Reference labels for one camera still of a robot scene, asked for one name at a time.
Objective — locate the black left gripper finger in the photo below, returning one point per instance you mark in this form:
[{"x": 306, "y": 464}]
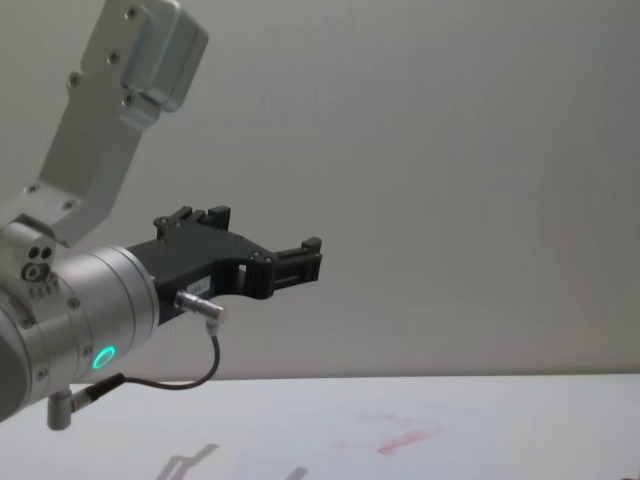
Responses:
[
  {"x": 175, "y": 220},
  {"x": 285, "y": 267}
]

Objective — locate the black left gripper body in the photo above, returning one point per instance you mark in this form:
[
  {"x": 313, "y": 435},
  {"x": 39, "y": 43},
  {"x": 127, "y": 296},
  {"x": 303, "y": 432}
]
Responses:
[{"x": 192, "y": 255}]

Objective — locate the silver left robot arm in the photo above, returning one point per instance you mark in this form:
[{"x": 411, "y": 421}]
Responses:
[{"x": 105, "y": 300}]

